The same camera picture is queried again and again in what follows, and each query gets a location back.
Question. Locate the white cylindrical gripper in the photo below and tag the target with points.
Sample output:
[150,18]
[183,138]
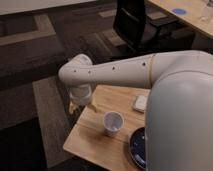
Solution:
[81,95]

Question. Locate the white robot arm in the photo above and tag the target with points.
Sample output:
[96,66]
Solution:
[179,110]

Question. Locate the white eraser block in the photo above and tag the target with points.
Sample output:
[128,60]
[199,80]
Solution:
[140,103]

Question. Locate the white paper cup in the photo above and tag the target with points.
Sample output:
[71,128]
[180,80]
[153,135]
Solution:
[113,122]

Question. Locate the dark blue plate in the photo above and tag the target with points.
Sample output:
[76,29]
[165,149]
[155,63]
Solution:
[137,148]

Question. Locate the black office chair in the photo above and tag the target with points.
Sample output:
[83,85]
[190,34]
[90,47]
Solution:
[145,28]

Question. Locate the blue round coaster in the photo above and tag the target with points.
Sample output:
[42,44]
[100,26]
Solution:
[179,11]

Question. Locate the clear drinking glass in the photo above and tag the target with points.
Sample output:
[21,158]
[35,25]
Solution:
[207,14]

